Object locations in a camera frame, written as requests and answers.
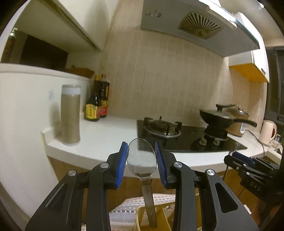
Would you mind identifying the wooden tray on fridge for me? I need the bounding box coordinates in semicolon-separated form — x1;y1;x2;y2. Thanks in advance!
64;65;95;78

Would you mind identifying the black glass gas stove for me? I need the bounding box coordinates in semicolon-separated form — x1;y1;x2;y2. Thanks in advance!
137;120;247;153

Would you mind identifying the white yellow wall cabinet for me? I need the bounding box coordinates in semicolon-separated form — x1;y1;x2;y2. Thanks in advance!
228;12;270;83

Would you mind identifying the dark soy sauce bottle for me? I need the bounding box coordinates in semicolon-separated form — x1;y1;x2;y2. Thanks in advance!
85;75;101;122

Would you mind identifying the black frying pan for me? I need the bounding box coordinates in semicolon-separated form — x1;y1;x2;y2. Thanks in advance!
199;104;258;129

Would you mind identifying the large soy sauce bottle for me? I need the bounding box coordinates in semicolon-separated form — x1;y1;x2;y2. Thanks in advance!
99;74;110;118

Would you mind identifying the stainless steel spoon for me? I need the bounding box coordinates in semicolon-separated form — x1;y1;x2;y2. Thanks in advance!
127;138;157;216

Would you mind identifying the brown rice cooker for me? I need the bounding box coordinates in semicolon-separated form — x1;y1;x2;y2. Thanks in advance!
226;107;249;137

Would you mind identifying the white upper cabinet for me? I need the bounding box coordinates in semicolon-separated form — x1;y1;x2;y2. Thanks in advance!
13;0;121;53

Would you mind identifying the tall beige canister white lid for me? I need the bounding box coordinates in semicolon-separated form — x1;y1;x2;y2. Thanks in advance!
61;85;81;146

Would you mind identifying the grey range hood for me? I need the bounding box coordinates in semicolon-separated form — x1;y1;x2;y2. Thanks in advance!
141;1;260;57

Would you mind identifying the white checkered cloth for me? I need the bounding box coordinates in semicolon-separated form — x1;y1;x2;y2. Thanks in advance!
109;194;175;230

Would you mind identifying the white refrigerator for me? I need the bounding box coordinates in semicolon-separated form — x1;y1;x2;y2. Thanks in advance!
1;63;91;217

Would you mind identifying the white electric kettle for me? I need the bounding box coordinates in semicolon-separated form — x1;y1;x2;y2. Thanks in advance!
259;120;277;146

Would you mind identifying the beige plastic utensil holder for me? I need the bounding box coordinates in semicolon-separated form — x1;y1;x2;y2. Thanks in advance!
133;192;176;230

